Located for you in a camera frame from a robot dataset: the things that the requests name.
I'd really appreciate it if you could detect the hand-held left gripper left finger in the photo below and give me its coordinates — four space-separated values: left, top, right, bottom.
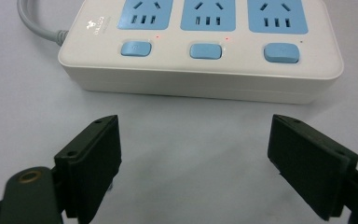
53 114 123 224

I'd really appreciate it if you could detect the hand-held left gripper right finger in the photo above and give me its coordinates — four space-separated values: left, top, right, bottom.
267 114 358 222

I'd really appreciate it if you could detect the white and blue power strip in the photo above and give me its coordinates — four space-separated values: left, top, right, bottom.
57 0 345 105

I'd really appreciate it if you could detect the grey power strip cable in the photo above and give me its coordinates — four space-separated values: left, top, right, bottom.
16 0 69 47

